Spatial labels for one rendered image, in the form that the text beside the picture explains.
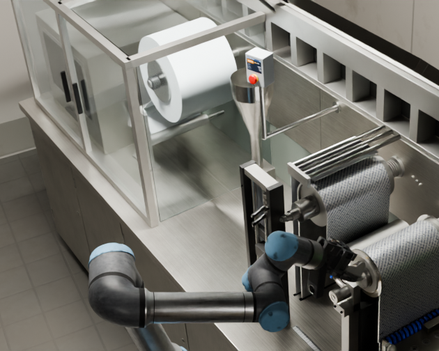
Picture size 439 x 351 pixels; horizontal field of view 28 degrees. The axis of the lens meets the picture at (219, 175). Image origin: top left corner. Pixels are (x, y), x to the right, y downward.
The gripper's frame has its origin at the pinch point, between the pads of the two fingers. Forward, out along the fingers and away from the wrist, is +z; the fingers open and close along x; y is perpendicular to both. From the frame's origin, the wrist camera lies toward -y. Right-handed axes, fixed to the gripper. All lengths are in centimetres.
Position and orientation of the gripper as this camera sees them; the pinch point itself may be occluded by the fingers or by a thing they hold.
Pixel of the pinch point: (355, 274)
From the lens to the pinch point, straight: 247.0
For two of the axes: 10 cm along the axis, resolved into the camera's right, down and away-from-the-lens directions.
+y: 4.8, -8.5, -2.0
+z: 7.0, 2.5, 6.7
